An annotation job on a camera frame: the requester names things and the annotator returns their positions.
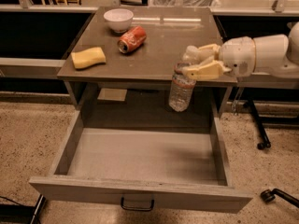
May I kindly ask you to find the white ceramic bowl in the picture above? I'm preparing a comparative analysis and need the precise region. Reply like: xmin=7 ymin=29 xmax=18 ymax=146
xmin=104 ymin=8 xmax=134 ymax=33

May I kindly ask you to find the clear plastic water bottle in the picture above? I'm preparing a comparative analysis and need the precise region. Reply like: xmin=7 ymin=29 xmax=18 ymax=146
xmin=167 ymin=45 xmax=200 ymax=113

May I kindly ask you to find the yellow sponge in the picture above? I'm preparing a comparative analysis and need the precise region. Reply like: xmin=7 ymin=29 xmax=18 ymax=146
xmin=71 ymin=47 xmax=106 ymax=70

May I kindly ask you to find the black base lower left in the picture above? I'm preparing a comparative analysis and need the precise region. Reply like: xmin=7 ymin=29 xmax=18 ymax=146
xmin=0 ymin=195 xmax=46 ymax=224

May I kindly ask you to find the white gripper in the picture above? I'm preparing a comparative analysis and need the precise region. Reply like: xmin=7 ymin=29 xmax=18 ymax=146
xmin=182 ymin=36 xmax=256 ymax=81

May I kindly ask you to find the open grey top drawer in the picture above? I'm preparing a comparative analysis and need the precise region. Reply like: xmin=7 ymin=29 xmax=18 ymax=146
xmin=30 ymin=115 xmax=252 ymax=213

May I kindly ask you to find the red soda can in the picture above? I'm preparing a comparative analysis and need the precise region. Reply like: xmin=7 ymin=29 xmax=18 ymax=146
xmin=118 ymin=26 xmax=147 ymax=54

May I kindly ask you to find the black caster leg lower right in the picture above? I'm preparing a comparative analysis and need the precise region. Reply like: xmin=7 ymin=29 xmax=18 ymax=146
xmin=260 ymin=189 xmax=299 ymax=208

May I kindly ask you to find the grey cabinet with top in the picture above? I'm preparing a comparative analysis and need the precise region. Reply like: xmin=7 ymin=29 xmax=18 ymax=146
xmin=58 ymin=7 xmax=236 ymax=124

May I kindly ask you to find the black drawer handle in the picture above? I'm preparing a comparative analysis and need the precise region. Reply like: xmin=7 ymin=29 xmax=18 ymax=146
xmin=120 ymin=197 xmax=155 ymax=212

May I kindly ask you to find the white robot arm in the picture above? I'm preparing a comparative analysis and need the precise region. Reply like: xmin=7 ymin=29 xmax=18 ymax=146
xmin=182 ymin=22 xmax=299 ymax=81

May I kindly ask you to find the black caster leg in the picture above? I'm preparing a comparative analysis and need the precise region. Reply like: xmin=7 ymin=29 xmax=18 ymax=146
xmin=260 ymin=189 xmax=299 ymax=208
xmin=248 ymin=99 xmax=271 ymax=150

